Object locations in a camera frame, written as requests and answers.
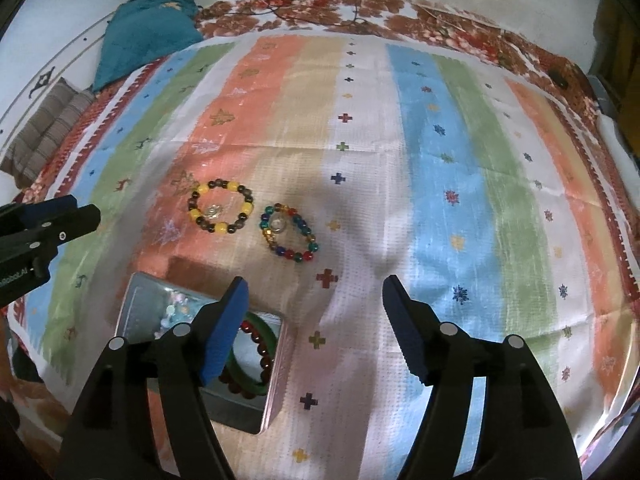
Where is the dark red bead bracelet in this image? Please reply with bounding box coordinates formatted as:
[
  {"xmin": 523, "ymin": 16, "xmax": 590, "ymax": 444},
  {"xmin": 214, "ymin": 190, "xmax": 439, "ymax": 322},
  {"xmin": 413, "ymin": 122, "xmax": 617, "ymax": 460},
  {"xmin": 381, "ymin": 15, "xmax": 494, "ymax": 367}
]
[{"xmin": 219, "ymin": 320, "xmax": 277, "ymax": 401}]

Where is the green jade bangle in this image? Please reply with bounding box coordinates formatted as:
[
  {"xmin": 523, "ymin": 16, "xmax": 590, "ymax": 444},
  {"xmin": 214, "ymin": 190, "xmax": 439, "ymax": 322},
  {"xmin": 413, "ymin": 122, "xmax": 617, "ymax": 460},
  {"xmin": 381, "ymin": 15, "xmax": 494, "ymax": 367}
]
[{"xmin": 218, "ymin": 311, "xmax": 281, "ymax": 400}]

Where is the small silver charm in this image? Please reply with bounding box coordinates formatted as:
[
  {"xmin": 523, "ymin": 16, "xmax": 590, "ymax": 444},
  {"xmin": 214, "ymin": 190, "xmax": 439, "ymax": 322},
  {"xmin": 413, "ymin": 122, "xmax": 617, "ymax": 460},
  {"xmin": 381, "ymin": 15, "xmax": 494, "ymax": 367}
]
[{"xmin": 203, "ymin": 204, "xmax": 224, "ymax": 221}]

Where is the multicolour glass bead bracelet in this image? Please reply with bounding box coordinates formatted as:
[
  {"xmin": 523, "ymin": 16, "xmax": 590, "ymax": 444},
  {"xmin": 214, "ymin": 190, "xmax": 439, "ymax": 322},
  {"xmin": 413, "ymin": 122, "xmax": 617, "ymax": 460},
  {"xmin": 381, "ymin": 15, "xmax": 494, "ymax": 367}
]
[{"xmin": 258, "ymin": 201, "xmax": 320, "ymax": 265}]

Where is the yellow and brown bead bracelet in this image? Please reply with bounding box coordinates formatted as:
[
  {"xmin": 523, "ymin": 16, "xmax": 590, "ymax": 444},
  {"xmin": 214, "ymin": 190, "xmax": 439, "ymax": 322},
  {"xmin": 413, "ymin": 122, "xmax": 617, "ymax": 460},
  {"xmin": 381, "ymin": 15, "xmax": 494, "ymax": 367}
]
[{"xmin": 186, "ymin": 178, "xmax": 256, "ymax": 238}]

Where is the silver metal jewelry box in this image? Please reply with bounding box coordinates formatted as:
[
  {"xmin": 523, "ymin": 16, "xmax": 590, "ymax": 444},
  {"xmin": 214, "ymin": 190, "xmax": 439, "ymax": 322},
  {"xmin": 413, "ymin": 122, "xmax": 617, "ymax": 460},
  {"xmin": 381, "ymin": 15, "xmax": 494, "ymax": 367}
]
[{"xmin": 116, "ymin": 272, "xmax": 294, "ymax": 434}]

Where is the brown striped cushion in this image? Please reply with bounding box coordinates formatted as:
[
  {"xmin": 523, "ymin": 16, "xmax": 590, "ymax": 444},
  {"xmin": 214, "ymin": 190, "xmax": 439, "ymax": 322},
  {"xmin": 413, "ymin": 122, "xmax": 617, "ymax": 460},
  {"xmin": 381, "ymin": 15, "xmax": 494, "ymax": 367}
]
[{"xmin": 1, "ymin": 78, "xmax": 94, "ymax": 188}]

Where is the teal cloth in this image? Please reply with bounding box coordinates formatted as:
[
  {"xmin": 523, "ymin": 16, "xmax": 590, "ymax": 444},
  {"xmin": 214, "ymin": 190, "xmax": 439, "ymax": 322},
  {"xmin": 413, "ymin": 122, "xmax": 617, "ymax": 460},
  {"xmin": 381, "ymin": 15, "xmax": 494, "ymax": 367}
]
[{"xmin": 92, "ymin": 0, "xmax": 203, "ymax": 92}]

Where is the colourful striped blanket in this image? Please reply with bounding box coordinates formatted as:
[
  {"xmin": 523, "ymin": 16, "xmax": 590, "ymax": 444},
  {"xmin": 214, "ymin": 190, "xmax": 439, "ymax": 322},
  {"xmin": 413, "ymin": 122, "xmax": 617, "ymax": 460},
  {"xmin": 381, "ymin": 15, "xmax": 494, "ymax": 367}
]
[{"xmin": 8, "ymin": 34, "xmax": 639, "ymax": 479}]

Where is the floral red bedsheet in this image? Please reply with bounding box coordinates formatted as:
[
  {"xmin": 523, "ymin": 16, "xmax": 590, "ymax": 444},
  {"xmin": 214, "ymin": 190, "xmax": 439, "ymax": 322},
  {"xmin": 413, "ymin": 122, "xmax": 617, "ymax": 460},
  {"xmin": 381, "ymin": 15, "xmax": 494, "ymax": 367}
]
[{"xmin": 195, "ymin": 0, "xmax": 601, "ymax": 130}]

